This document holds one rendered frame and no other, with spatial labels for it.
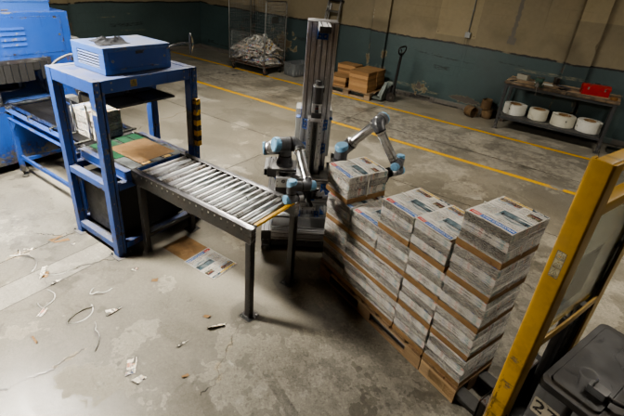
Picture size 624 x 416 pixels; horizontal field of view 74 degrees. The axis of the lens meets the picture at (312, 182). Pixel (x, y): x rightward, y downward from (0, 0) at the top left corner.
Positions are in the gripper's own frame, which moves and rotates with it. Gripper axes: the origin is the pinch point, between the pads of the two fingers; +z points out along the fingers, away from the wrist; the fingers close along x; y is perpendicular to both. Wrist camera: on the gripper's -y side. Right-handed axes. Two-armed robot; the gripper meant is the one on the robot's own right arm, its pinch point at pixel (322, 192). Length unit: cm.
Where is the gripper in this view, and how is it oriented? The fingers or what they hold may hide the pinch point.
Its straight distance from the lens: 323.7
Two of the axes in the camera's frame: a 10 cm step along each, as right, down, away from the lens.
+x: -5.7, -4.1, 7.1
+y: 0.8, -8.9, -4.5
